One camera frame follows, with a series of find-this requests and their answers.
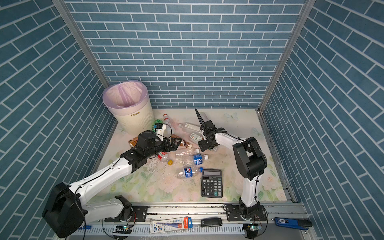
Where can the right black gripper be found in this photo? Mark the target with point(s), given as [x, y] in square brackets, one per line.
[203, 146]

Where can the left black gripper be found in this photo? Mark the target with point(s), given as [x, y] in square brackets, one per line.
[173, 147]

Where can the red-green label clear bottle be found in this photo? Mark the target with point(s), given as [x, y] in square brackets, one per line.
[195, 138]

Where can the clear white-label bottle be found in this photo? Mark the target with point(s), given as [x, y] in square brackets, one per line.
[190, 128]

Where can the white bottle red cap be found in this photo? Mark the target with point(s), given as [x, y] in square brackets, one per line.
[168, 121]

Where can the green plastic bottle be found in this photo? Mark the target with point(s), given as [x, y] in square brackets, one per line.
[158, 124]

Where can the brown coffee bottle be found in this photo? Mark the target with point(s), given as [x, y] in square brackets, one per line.
[184, 143]
[133, 142]

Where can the clear bottle blue cap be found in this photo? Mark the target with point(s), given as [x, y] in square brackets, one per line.
[204, 117]

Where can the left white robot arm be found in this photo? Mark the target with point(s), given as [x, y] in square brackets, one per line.
[68, 207]

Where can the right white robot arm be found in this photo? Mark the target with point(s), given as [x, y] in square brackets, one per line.
[250, 161]

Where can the white plastic trash bin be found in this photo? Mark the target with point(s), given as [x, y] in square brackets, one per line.
[134, 124]

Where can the pink bin liner bag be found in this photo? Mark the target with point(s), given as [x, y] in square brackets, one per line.
[126, 98]

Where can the clear bottle white cap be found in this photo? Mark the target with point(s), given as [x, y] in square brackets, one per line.
[187, 152]

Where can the red-label bottle yellow cap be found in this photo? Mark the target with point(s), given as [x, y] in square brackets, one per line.
[165, 158]

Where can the blue-label water bottle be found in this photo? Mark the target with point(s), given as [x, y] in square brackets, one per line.
[194, 160]

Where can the pepsi label bottle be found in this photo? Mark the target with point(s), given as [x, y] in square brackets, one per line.
[188, 172]

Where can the black desk calculator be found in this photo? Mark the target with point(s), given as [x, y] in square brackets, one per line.
[212, 183]

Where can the red white toothpaste box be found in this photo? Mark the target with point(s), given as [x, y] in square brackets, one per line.
[171, 225]

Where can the black car key fob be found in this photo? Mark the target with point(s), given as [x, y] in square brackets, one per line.
[211, 222]

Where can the left small circuit board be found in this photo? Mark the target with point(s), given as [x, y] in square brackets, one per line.
[125, 229]

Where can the small circuit board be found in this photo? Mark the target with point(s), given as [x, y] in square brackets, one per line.
[125, 229]
[252, 227]

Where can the right small circuit board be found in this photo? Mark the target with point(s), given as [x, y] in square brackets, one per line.
[252, 227]

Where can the blue marker pen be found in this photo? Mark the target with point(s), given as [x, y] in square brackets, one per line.
[85, 228]

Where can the blue black utility tool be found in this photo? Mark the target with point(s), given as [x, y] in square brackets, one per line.
[302, 225]

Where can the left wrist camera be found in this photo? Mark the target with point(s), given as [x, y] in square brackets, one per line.
[160, 132]

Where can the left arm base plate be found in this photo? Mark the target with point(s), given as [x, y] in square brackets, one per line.
[134, 214]

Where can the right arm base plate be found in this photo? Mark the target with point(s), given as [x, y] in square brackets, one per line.
[236, 213]

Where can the aluminium rail frame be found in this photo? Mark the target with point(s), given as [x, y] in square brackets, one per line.
[198, 212]

